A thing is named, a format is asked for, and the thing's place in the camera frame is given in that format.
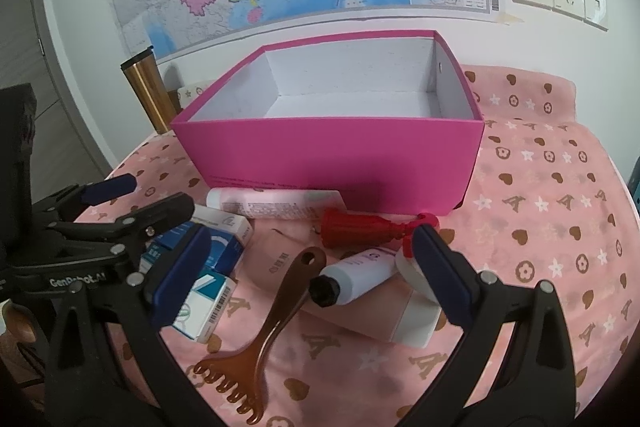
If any cream patterned cloth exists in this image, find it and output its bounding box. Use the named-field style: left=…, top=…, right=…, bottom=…
left=177, top=80, right=214, bottom=109

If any pink aloe cream tube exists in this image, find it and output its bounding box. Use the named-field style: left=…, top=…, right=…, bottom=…
left=206, top=187, right=346, bottom=221

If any pink cardboard box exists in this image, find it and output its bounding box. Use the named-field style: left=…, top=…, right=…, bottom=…
left=172, top=29, right=485, bottom=215

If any gold travel mug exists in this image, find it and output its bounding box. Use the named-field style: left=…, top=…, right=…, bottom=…
left=120, top=46, right=177, bottom=134

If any brown wooden comb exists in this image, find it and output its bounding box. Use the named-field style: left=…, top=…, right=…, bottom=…
left=193, top=247, right=326, bottom=426

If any small white box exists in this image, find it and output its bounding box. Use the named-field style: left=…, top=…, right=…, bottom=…
left=191, top=205, right=254, bottom=245

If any large pink cream tube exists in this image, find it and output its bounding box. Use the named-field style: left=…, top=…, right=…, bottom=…
left=235, top=220, right=442, bottom=348

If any grey door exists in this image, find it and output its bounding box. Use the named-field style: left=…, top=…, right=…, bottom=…
left=1, top=0, right=111, bottom=200

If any blue white medicine box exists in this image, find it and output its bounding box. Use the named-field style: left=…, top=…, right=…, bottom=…
left=140, top=222, right=244, bottom=277

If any pink patterned tablecloth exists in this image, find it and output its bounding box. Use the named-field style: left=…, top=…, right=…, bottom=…
left=74, top=65, right=640, bottom=427

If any white bottle black cap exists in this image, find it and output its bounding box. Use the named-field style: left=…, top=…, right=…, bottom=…
left=309, top=248, right=396, bottom=308

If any teal white medicine box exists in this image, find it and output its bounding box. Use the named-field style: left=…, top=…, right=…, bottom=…
left=172, top=271, right=236, bottom=343

